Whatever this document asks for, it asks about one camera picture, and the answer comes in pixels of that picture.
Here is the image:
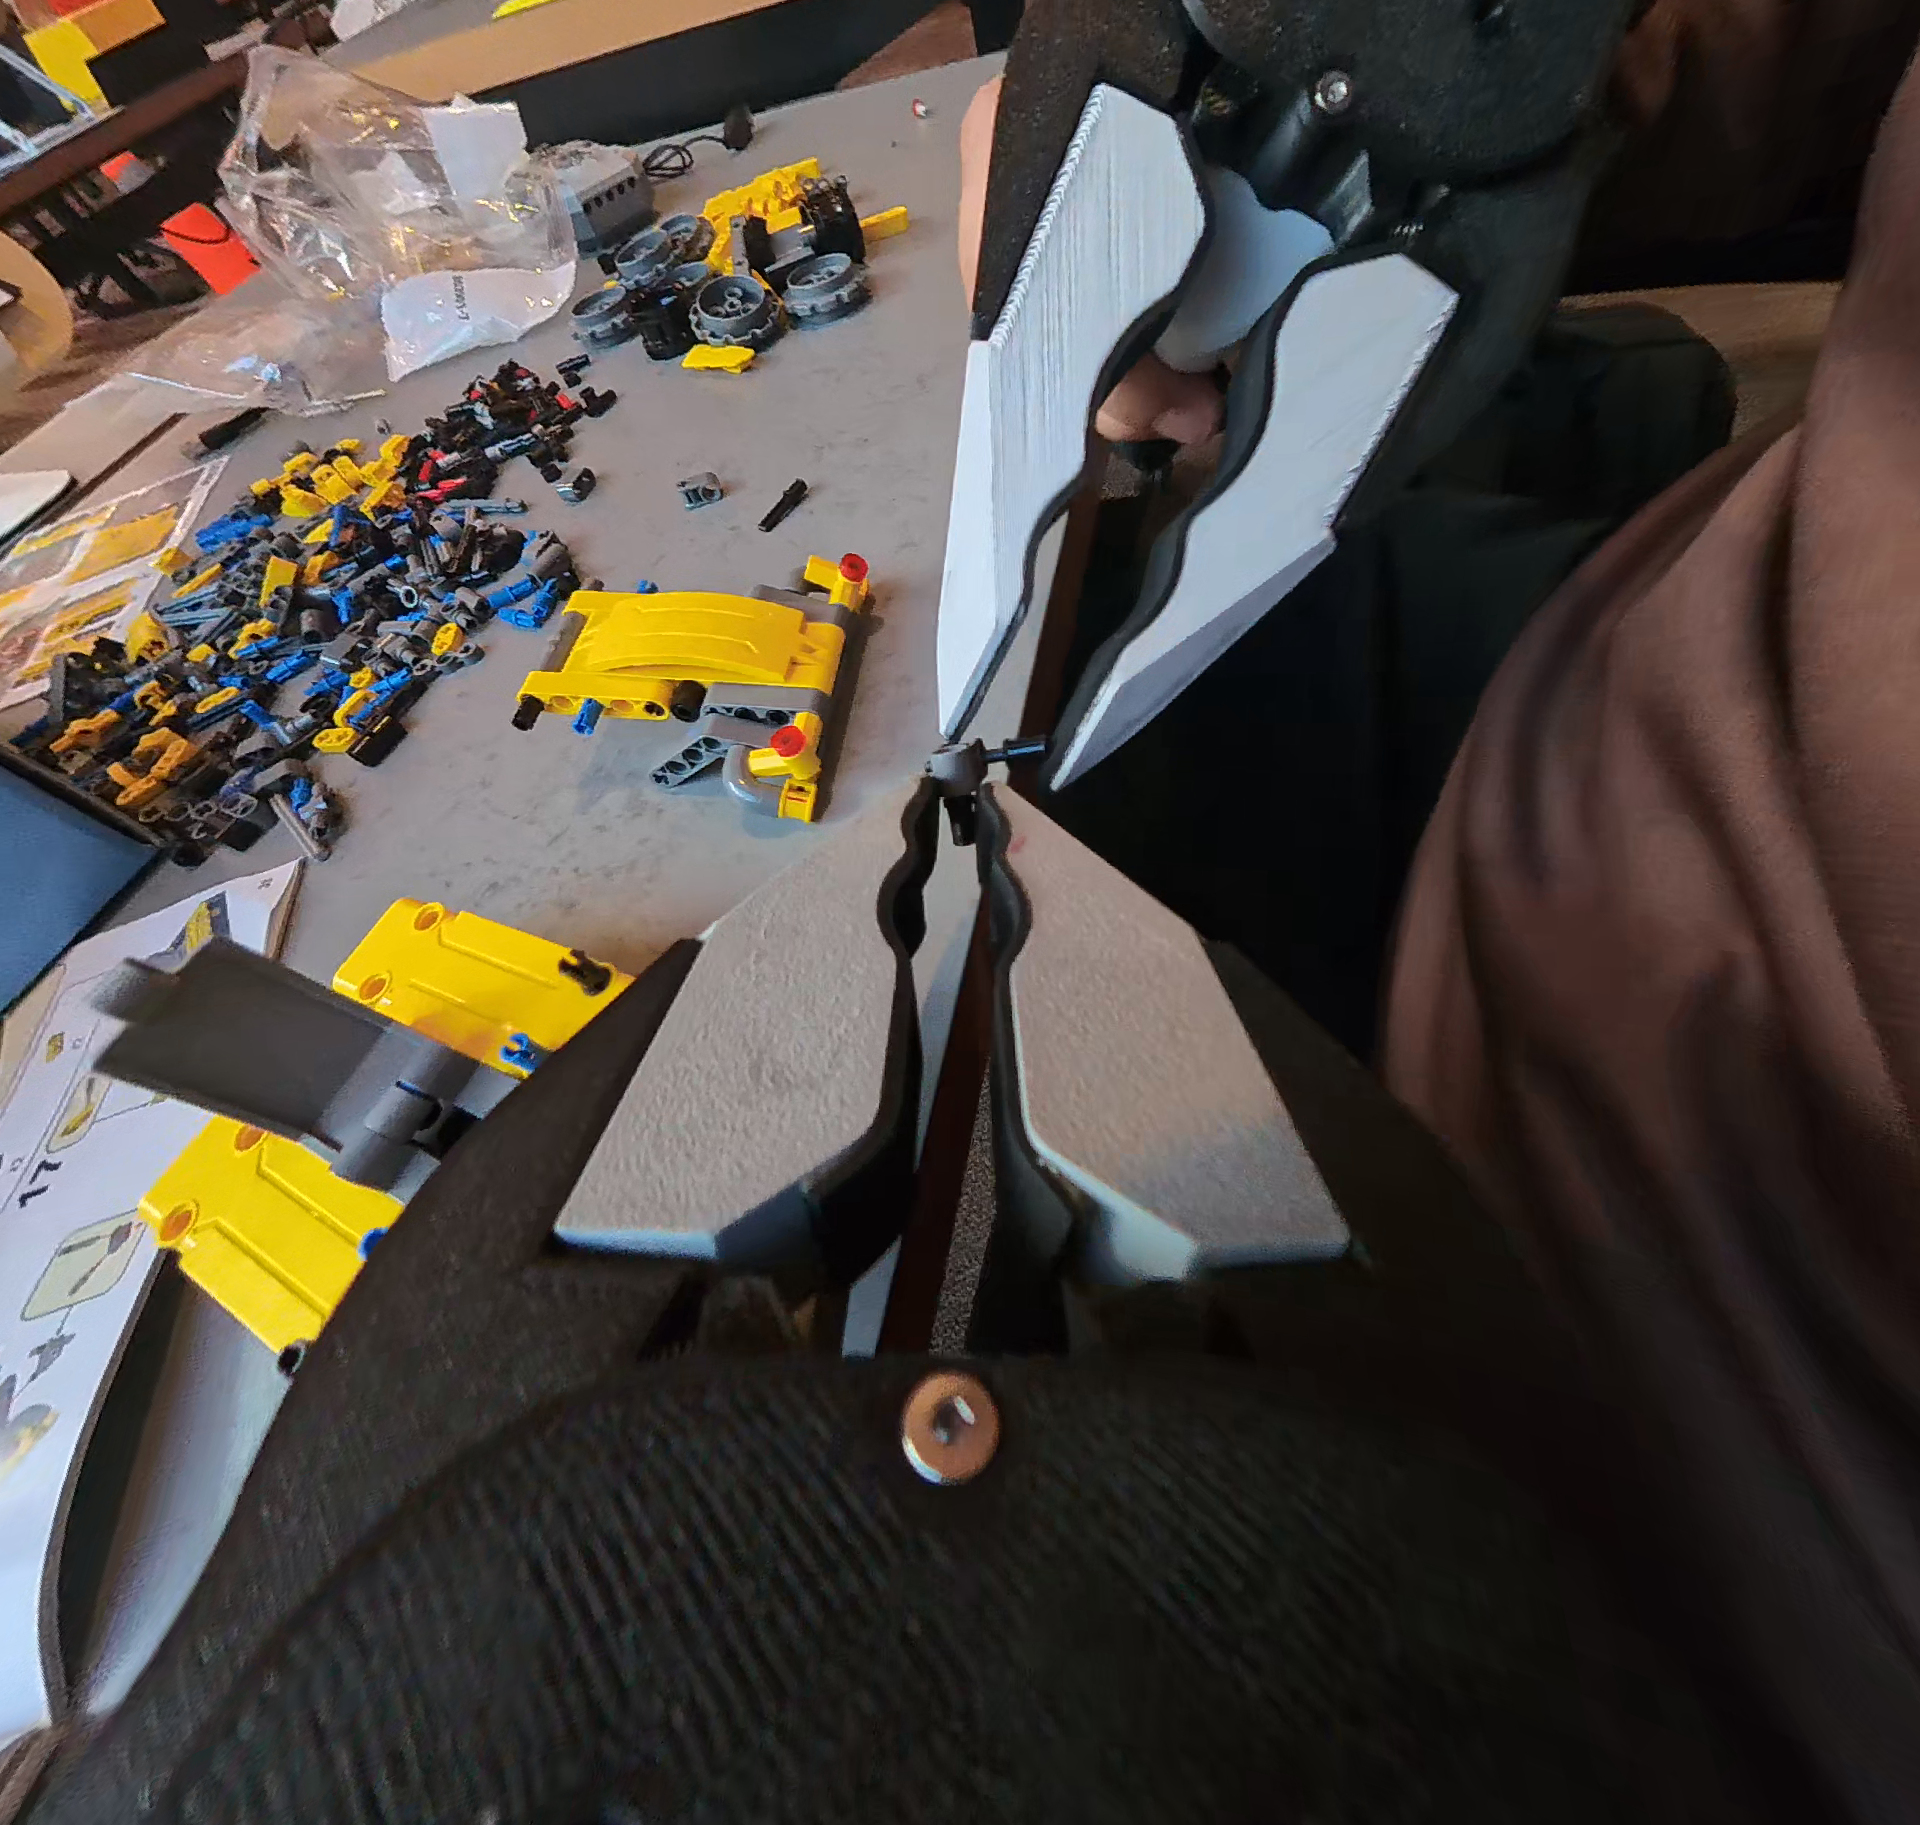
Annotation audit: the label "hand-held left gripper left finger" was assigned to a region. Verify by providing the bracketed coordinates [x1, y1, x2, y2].
[555, 779, 946, 1294]

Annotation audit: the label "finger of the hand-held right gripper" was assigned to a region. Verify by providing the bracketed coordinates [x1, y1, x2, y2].
[1045, 245, 1462, 794]
[937, 82, 1214, 740]

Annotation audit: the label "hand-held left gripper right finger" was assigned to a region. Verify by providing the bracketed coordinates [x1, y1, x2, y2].
[975, 781, 1355, 1289]

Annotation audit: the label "black yellow toy base assembly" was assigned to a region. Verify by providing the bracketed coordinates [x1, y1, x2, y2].
[90, 896, 639, 1354]

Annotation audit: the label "grey connector with black pins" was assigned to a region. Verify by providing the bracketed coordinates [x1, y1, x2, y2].
[918, 734, 1048, 843]

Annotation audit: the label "grey desk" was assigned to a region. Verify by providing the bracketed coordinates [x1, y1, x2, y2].
[0, 46, 1053, 1752]

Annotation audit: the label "person's right hand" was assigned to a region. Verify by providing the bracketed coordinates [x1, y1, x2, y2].
[1095, 349, 1230, 452]

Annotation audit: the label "heap of wheels and beams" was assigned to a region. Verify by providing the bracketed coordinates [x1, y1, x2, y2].
[569, 161, 913, 374]

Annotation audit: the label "person's black trousers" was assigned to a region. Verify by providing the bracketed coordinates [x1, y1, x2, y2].
[1051, 296, 1742, 1062]

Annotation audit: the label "yellow grey toy hood assembly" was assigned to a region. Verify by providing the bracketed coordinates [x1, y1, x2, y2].
[513, 552, 875, 824]

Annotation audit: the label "wooden edged background table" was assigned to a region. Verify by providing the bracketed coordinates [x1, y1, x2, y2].
[322, 0, 1098, 153]

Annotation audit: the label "plastic bag with white label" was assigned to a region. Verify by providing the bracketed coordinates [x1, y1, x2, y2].
[381, 256, 578, 383]

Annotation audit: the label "pile of small loose bricks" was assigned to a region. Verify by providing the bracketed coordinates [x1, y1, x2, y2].
[7, 355, 624, 867]

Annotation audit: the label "open instruction booklet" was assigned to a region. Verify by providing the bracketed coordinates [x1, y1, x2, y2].
[0, 856, 309, 1744]

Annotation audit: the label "blue cardboard box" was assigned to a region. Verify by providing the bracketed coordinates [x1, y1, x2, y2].
[0, 745, 167, 1018]

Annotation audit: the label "clear plastic bag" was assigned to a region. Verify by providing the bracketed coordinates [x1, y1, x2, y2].
[217, 46, 578, 303]

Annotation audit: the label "yellow printed sticker sheet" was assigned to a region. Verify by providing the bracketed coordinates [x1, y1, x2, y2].
[0, 455, 228, 708]

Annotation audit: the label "dark background table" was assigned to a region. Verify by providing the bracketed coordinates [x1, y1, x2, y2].
[0, 41, 303, 300]

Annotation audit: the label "red yellow block model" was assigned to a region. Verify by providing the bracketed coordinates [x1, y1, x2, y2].
[22, 0, 170, 109]

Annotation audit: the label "black coiled cable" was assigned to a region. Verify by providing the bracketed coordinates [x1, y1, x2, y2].
[643, 106, 759, 185]

